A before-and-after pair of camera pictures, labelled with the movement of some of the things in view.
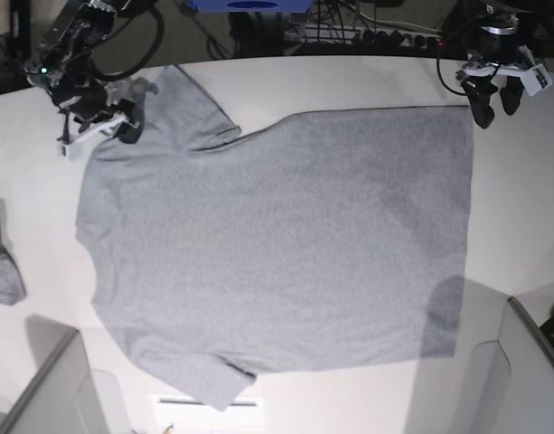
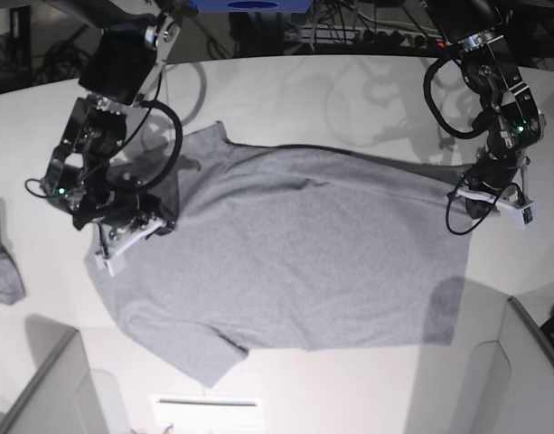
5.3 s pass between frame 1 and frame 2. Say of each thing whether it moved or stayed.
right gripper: moved
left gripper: moved
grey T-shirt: moved
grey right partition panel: stayed
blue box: stayed
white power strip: stayed
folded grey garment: stayed
